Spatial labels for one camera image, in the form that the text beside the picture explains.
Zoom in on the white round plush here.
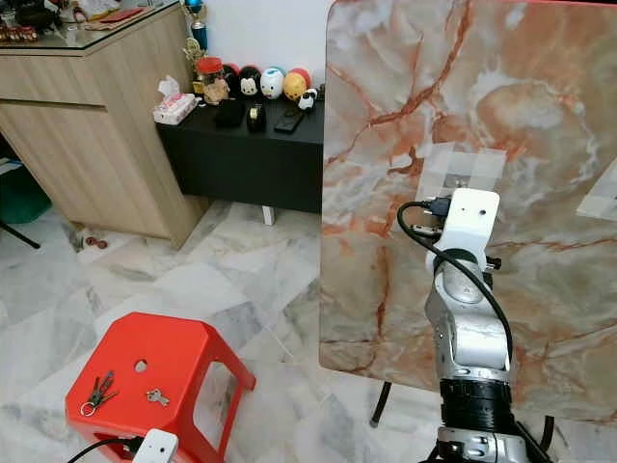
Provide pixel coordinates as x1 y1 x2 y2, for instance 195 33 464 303
260 67 286 100

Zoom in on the small gold trophy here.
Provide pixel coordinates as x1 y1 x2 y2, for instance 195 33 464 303
183 39 205 88

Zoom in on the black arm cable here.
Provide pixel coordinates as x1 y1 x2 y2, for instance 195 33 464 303
67 436 146 463
396 196 514 358

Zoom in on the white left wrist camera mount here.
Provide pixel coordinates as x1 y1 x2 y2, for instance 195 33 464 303
135 429 180 463

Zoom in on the yellow round plush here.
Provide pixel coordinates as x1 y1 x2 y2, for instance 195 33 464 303
282 68 311 101

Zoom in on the red-lidded clear jar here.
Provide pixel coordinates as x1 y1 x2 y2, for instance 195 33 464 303
198 56 229 105

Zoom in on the red plastic stool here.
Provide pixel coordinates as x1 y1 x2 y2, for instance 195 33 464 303
66 312 256 463

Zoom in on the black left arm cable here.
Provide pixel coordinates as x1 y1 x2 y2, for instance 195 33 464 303
67 436 146 463

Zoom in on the black mouse plush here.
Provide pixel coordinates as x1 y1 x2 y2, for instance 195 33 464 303
237 66 262 99

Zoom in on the blue ball trophy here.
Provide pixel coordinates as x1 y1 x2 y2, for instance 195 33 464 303
185 0 209 51

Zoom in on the clear adhesive hook patch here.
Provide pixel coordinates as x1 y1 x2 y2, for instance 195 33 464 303
577 172 617 221
416 142 507 199

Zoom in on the red booklet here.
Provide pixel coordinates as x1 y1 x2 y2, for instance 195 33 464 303
101 8 146 24

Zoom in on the red mini jar set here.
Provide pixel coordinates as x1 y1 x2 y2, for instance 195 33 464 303
0 26 41 44

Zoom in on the dark key bunch large ring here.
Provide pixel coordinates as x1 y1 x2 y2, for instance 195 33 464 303
82 369 120 417

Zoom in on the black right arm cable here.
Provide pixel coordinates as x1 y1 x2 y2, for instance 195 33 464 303
396 196 514 358

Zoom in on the green bag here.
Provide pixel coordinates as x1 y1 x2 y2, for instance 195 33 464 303
0 166 51 225

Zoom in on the black teapot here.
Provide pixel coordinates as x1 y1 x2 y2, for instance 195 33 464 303
21 0 70 28

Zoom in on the black low console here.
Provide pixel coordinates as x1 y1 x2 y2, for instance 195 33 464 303
157 95 327 215

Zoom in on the light wooden cabinet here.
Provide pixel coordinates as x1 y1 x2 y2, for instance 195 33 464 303
0 5 209 250

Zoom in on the pink tissue box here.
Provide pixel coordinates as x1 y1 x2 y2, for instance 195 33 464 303
152 75 197 124

